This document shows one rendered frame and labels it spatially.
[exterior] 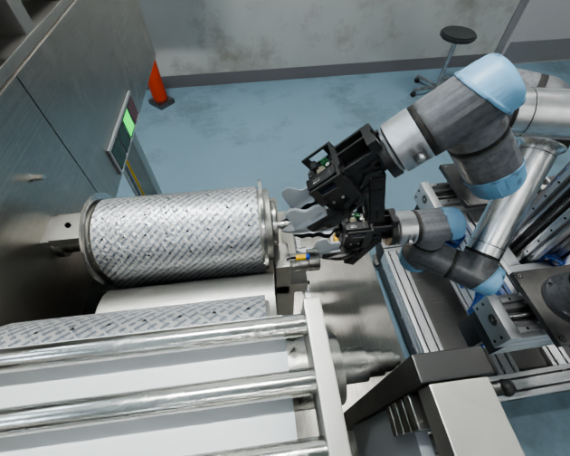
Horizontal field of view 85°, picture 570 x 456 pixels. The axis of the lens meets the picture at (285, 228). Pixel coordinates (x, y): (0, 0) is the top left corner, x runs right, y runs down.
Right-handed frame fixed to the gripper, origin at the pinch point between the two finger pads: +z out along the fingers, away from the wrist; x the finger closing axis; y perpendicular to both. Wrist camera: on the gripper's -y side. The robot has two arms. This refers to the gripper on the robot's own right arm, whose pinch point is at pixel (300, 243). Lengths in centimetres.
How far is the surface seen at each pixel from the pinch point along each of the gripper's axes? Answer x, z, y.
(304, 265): 10.9, 1.5, 9.3
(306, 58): -283, -52, -89
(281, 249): 8.4, 5.2, 11.4
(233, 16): -281, 15, -49
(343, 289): 3.3, -11.6, -19.0
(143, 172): -71, 58, -37
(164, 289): 15.0, 23.7, 13.7
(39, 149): -3.8, 40.2, 26.5
